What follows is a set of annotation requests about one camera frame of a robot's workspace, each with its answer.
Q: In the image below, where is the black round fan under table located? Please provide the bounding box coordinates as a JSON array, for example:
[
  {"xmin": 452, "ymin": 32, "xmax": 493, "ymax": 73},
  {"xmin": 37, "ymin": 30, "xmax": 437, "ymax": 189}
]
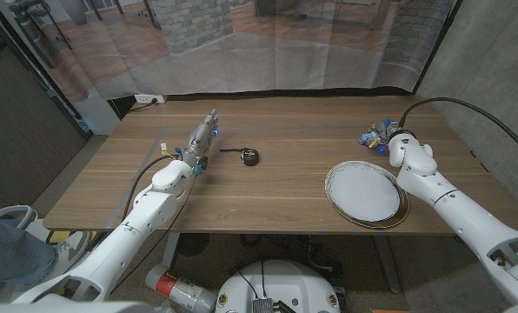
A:
[{"xmin": 176, "ymin": 233, "xmax": 211, "ymax": 257}]

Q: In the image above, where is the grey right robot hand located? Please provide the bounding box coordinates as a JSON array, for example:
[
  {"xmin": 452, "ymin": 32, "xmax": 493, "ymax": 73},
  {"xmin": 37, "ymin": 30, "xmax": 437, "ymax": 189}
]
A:
[{"xmin": 359, "ymin": 119, "xmax": 402, "ymax": 154}]

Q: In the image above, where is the blue toy camera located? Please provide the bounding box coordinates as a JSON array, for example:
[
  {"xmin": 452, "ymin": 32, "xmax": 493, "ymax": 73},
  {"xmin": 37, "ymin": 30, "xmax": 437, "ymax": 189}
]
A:
[{"xmin": 358, "ymin": 132, "xmax": 380, "ymax": 150}]

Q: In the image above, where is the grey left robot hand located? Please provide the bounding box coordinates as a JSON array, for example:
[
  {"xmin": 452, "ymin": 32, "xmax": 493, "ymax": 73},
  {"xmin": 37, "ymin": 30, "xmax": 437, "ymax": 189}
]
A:
[{"xmin": 180, "ymin": 108, "xmax": 219, "ymax": 176}]

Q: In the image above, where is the white power strip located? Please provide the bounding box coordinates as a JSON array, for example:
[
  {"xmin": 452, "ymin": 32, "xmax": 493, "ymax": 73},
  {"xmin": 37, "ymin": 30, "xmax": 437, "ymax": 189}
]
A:
[{"xmin": 133, "ymin": 93, "xmax": 169, "ymax": 104}]

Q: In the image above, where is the grey table leg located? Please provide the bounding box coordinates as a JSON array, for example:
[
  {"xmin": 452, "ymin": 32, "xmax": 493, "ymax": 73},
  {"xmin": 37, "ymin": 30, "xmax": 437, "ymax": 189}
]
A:
[{"xmin": 371, "ymin": 234, "xmax": 402, "ymax": 295}]

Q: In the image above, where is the white table leg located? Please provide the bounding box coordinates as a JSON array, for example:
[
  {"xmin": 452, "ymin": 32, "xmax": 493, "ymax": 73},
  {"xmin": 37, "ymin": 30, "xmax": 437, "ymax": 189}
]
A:
[{"xmin": 161, "ymin": 233, "xmax": 182, "ymax": 269}]

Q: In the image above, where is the black measuring tape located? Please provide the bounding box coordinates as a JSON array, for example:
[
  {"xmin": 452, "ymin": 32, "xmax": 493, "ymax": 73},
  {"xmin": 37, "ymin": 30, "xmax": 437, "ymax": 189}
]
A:
[{"xmin": 218, "ymin": 147, "xmax": 261, "ymax": 167}]

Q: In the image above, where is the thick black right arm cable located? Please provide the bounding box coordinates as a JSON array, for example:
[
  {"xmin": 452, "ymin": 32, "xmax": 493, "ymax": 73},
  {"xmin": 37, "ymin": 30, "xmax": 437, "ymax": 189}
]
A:
[{"xmin": 398, "ymin": 97, "xmax": 518, "ymax": 164}]

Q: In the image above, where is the person leg in jeans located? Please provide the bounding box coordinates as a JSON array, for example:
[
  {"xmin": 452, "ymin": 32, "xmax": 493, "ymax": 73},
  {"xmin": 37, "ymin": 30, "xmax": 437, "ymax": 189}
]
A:
[{"xmin": 0, "ymin": 211, "xmax": 59, "ymax": 301}]

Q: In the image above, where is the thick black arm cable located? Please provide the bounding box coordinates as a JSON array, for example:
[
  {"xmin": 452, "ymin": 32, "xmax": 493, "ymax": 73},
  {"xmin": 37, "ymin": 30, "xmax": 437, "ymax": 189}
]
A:
[
  {"xmin": 122, "ymin": 154, "xmax": 177, "ymax": 221},
  {"xmin": 398, "ymin": 97, "xmax": 518, "ymax": 164}
]

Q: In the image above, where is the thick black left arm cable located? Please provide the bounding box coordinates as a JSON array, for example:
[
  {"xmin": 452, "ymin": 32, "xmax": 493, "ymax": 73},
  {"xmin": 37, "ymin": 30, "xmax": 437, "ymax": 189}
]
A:
[{"xmin": 122, "ymin": 154, "xmax": 177, "ymax": 221}]

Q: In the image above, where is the white robot torso base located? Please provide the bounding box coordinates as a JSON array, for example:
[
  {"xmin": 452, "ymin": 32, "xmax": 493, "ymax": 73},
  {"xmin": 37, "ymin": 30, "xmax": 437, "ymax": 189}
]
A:
[{"xmin": 215, "ymin": 259, "xmax": 342, "ymax": 313}]

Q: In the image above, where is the white cylinder with red label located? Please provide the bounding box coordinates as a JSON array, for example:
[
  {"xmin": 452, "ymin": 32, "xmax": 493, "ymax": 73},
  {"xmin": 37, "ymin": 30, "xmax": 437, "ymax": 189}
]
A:
[{"xmin": 144, "ymin": 263, "xmax": 219, "ymax": 313}]

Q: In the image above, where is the white and yellow sneaker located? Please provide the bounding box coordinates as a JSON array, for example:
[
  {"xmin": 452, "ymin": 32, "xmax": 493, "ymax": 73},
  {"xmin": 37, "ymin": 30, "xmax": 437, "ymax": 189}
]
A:
[{"xmin": 45, "ymin": 230, "xmax": 97, "ymax": 262}]

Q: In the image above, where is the printed room backdrop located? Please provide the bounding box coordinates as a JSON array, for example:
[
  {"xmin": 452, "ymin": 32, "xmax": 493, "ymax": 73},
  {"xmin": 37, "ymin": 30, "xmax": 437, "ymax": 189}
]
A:
[{"xmin": 0, "ymin": 0, "xmax": 460, "ymax": 103}]

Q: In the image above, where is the dark perforated partition panel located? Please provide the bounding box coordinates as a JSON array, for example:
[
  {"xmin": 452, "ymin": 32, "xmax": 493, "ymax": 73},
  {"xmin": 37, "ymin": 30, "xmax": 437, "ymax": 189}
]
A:
[{"xmin": 0, "ymin": 8, "xmax": 90, "ymax": 216}]

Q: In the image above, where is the white rounded floor object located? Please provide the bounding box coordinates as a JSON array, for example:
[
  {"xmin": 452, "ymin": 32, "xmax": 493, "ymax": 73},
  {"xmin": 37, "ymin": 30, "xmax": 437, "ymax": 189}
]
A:
[{"xmin": 0, "ymin": 204, "xmax": 39, "ymax": 231}]

